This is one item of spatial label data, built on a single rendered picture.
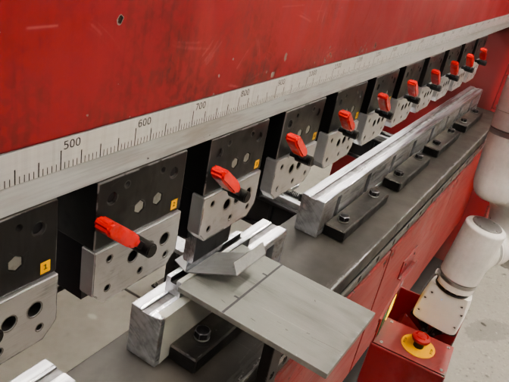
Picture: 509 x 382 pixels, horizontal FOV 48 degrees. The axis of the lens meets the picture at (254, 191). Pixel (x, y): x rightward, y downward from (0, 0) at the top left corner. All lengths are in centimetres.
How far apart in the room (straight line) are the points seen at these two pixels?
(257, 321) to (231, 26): 42
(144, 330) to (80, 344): 135
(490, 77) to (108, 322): 200
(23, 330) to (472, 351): 231
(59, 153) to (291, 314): 47
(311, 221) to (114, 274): 73
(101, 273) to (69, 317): 169
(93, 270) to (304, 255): 70
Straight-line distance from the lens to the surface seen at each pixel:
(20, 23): 50
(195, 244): 90
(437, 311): 133
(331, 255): 131
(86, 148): 58
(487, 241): 122
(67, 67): 54
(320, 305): 93
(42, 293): 63
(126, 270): 72
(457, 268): 126
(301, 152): 93
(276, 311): 90
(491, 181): 119
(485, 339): 285
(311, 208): 133
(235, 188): 78
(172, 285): 93
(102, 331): 231
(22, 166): 54
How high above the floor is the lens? 155
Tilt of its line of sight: 27 degrees down
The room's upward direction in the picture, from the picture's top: 12 degrees clockwise
